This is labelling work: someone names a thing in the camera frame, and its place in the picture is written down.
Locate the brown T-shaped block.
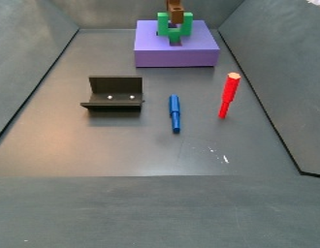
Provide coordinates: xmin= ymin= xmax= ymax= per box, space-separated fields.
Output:
xmin=166 ymin=0 xmax=184 ymax=24

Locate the purple base board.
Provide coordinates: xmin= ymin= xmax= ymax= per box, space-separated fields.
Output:
xmin=135 ymin=20 xmax=220 ymax=68

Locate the blue peg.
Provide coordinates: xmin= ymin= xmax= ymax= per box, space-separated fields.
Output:
xmin=169 ymin=94 xmax=181 ymax=134

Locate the red peg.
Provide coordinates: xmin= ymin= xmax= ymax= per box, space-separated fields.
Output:
xmin=220 ymin=73 xmax=241 ymax=118

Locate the green U-shaped block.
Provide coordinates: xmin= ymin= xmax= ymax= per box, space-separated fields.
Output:
xmin=157 ymin=13 xmax=193 ymax=45

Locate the black angle bracket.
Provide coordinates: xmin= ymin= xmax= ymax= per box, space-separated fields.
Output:
xmin=81 ymin=76 xmax=143 ymax=110

